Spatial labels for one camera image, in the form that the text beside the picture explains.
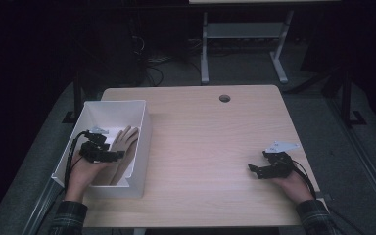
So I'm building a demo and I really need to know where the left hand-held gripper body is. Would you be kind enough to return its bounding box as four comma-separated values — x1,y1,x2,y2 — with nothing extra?
78,126,113,164

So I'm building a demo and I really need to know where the white storage box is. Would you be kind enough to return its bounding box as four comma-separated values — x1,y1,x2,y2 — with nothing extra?
51,99,153,199

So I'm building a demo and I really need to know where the black metal stand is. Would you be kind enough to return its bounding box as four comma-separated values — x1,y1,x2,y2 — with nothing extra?
62,70,86,124
322,65,368,128

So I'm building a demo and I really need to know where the tangle of floor cables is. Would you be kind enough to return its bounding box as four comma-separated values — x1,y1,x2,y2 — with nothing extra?
128,32,204,88

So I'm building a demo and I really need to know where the aluminium rail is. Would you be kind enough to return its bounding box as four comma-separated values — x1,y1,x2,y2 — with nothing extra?
19,177,64,235
325,97,376,226

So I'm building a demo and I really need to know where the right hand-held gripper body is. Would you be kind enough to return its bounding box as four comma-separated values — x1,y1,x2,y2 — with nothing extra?
262,140,301,179

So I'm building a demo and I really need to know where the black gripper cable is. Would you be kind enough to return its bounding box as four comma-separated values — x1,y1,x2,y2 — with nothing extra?
290,159,318,201
64,130,91,194

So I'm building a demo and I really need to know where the beige fabric glove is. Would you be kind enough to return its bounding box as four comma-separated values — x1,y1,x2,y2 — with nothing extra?
92,125,140,187

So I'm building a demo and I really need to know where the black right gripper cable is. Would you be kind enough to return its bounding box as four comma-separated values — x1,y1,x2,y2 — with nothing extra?
290,159,318,201

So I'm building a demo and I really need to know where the white metal desk frame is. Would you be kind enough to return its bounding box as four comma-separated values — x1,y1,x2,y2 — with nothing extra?
189,0,341,85

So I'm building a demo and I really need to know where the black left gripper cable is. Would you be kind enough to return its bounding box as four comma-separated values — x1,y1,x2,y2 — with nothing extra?
64,130,91,194

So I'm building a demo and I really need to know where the person's left hand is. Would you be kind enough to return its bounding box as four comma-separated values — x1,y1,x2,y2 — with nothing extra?
64,151,113,202

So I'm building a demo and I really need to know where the person's right hand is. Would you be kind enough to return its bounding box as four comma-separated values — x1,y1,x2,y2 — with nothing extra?
269,169,315,206

